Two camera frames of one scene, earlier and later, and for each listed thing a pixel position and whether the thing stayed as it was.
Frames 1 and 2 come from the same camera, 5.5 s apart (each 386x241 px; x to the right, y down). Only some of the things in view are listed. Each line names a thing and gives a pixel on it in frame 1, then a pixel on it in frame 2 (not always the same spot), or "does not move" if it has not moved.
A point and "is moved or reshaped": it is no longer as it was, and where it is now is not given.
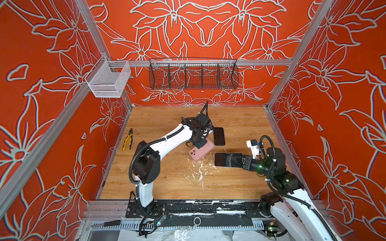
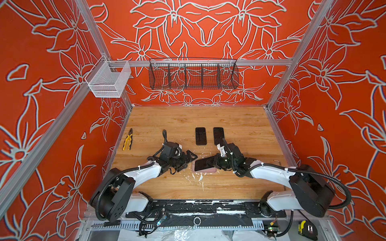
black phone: [228, 159] is moved or reshaped
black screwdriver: [108, 223] does not move
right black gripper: [248, 164] to [215, 159]
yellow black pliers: [130, 135] does not move
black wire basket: [193, 74] does not move
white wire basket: [108, 79] does not move
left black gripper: [203, 140] to [184, 161]
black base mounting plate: [166, 208] does not move
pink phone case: [197, 153] to [211, 169]
